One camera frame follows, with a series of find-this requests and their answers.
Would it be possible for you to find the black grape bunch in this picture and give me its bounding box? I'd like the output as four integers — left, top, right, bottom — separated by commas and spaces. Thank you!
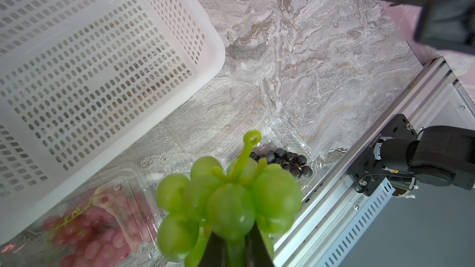
250, 148, 314, 179

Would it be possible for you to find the red grape bunch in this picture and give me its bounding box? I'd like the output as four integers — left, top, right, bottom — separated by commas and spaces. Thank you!
42, 189, 157, 267

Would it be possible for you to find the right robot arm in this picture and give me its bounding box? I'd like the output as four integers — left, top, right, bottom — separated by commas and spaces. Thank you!
372, 0, 475, 190

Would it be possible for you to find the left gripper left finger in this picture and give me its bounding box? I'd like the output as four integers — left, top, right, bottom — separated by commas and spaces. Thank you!
199, 232, 227, 267

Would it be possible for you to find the white plastic basket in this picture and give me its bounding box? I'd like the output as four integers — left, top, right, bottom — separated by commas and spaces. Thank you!
1, 0, 225, 244

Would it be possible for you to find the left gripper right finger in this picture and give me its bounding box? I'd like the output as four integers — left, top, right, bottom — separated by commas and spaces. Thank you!
244, 222, 274, 267

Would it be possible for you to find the aluminium rail frame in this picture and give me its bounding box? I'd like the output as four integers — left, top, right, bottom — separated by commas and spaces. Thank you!
274, 58, 475, 267

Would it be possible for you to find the green grape bunch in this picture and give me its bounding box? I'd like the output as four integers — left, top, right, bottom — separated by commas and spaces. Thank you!
155, 130, 303, 267

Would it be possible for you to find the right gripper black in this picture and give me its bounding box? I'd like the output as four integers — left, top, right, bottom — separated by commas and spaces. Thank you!
381, 0, 475, 55

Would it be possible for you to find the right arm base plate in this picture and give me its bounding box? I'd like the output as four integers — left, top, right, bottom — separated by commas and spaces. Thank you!
348, 114, 417, 197

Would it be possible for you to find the clear plastic clamshell container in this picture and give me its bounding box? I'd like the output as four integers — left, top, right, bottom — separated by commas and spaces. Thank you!
1, 164, 161, 267

